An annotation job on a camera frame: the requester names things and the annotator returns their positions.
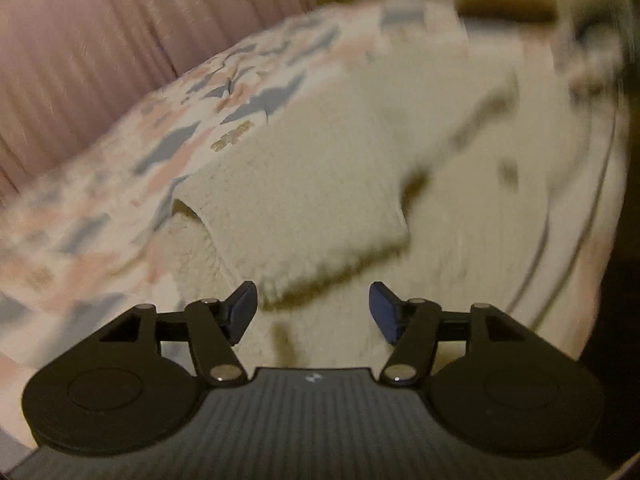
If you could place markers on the pink pleated curtain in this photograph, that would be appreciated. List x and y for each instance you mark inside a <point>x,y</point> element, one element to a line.
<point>90,50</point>

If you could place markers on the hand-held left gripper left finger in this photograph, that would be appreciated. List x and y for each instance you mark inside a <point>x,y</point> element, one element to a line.
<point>243,306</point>

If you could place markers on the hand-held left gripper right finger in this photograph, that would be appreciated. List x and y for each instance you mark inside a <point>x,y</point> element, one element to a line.
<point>383,305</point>

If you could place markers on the cream fleece garment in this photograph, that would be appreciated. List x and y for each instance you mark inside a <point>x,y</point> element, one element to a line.
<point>320,180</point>

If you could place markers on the floral printed bed sheet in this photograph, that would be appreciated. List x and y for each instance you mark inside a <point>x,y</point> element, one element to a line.
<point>150,160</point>

